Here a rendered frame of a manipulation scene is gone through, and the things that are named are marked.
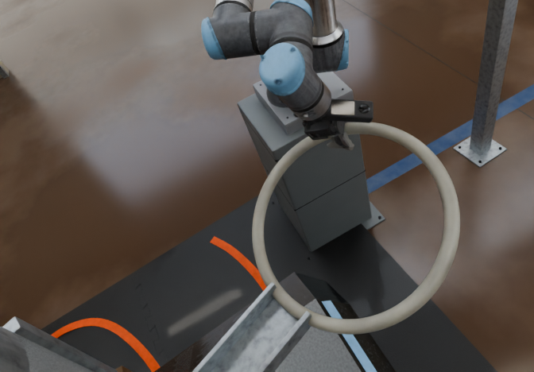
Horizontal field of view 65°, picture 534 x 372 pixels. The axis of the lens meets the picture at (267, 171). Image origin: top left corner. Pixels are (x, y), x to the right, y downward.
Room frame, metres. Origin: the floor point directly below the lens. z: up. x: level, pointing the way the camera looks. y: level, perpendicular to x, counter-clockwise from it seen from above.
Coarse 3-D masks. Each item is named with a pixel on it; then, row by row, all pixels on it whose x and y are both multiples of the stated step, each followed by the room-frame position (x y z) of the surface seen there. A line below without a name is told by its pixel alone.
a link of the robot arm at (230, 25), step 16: (224, 0) 0.89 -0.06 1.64; (240, 0) 0.89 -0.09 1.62; (224, 16) 0.85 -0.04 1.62; (240, 16) 0.83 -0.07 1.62; (208, 32) 0.83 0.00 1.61; (224, 32) 0.81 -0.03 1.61; (240, 32) 0.80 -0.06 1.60; (208, 48) 0.82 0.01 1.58; (224, 48) 0.80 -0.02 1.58; (240, 48) 0.79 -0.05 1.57; (256, 48) 0.78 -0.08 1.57
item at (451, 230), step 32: (352, 128) 0.70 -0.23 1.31; (384, 128) 0.65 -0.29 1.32; (288, 160) 0.74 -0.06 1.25; (448, 192) 0.44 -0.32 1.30; (256, 224) 0.64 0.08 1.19; (448, 224) 0.39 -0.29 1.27; (256, 256) 0.57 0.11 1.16; (448, 256) 0.34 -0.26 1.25; (320, 320) 0.36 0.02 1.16; (352, 320) 0.33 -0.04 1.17; (384, 320) 0.30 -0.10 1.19
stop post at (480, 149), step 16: (496, 0) 1.40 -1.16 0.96; (512, 0) 1.36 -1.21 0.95; (496, 16) 1.38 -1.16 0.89; (512, 16) 1.37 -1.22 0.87; (496, 32) 1.37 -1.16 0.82; (512, 32) 1.37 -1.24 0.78; (496, 48) 1.36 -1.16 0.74; (496, 64) 1.36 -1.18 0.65; (480, 80) 1.42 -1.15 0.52; (496, 80) 1.36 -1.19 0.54; (480, 96) 1.41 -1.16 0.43; (496, 96) 1.36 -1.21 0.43; (480, 112) 1.39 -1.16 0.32; (496, 112) 1.37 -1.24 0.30; (480, 128) 1.38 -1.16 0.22; (464, 144) 1.47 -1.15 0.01; (480, 144) 1.36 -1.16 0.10; (496, 144) 1.38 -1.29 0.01; (480, 160) 1.32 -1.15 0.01
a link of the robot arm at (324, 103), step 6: (324, 84) 0.69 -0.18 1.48; (324, 90) 0.67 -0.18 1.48; (324, 96) 0.67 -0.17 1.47; (330, 96) 0.68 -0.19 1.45; (324, 102) 0.66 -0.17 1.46; (330, 102) 0.67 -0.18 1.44; (312, 108) 0.65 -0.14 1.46; (318, 108) 0.66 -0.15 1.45; (324, 108) 0.66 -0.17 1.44; (300, 114) 0.67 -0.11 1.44; (306, 114) 0.66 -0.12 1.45; (312, 114) 0.66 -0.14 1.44; (318, 114) 0.66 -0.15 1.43; (306, 120) 0.67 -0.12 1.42
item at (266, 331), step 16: (272, 288) 0.47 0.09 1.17; (256, 304) 0.45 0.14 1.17; (272, 304) 0.45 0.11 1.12; (240, 320) 0.43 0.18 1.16; (256, 320) 0.43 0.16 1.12; (272, 320) 0.42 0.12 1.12; (288, 320) 0.40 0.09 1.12; (304, 320) 0.37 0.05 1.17; (224, 336) 0.41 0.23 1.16; (240, 336) 0.41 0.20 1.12; (256, 336) 0.40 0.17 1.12; (272, 336) 0.38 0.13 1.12; (288, 336) 0.35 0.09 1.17; (224, 352) 0.39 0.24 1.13; (240, 352) 0.38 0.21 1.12; (256, 352) 0.37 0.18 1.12; (272, 352) 0.35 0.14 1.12; (288, 352) 0.34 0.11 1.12; (208, 368) 0.37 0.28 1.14; (224, 368) 0.36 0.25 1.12; (240, 368) 0.35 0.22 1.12; (256, 368) 0.33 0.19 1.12; (272, 368) 0.32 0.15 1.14
